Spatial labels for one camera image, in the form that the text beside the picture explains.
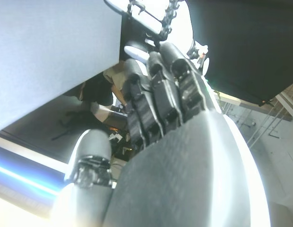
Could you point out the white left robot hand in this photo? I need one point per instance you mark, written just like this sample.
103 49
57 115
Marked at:
184 179

